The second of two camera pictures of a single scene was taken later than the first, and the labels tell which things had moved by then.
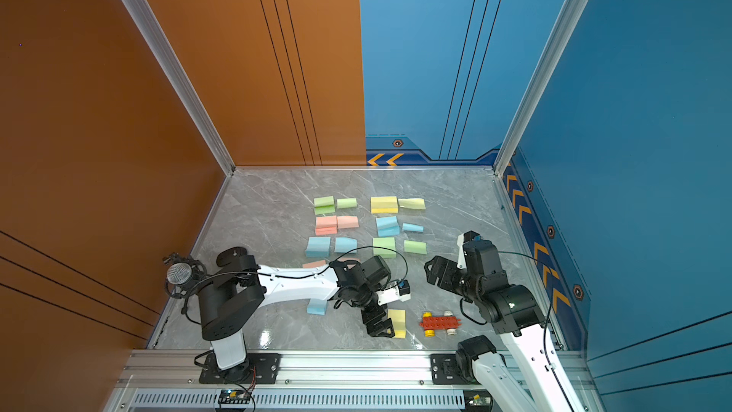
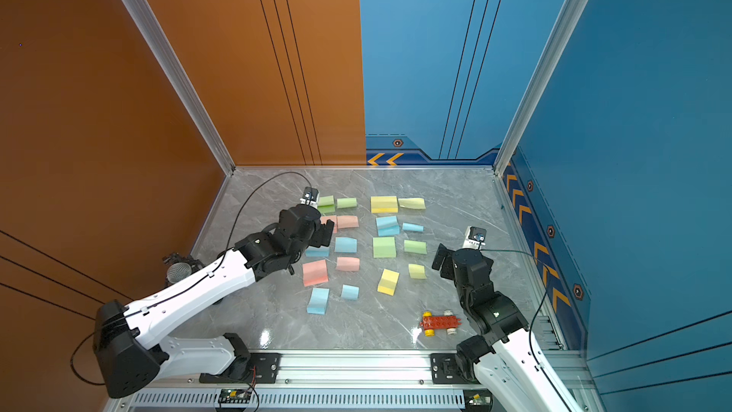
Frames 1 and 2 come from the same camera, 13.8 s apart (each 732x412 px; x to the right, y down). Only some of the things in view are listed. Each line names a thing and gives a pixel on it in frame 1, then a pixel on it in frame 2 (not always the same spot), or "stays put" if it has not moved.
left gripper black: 379,330 → 320,231
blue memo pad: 316,306 stays put
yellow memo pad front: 398,321 → 388,282
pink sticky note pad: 347,221 stays put
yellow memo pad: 387,204 stays put
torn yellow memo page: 412,203 stays put
